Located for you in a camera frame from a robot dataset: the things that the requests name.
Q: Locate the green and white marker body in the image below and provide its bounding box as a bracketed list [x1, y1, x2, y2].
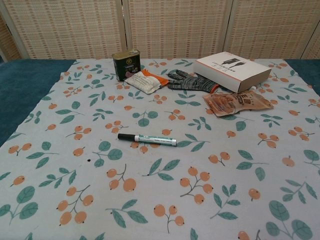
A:
[133, 134, 178, 147]

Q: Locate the small black cap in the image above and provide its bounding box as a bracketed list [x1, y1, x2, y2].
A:
[117, 133, 136, 142]

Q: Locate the white and orange packet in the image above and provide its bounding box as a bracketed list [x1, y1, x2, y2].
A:
[124, 69, 170, 95]

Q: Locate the grey knit work glove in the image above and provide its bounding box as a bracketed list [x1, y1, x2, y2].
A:
[166, 69, 220, 91]

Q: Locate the dark green gold tin can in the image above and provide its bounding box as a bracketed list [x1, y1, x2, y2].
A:
[111, 49, 141, 82]

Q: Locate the fruit and leaf pattern tablecloth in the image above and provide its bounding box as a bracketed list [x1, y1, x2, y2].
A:
[0, 58, 320, 240]

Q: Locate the brown snack pouch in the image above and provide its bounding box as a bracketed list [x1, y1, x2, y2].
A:
[202, 89, 274, 118]

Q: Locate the bamboo folding screen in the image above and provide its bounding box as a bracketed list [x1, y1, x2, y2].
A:
[0, 0, 320, 62]

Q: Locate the white cardboard cable box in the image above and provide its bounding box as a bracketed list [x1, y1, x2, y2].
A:
[194, 51, 272, 93]

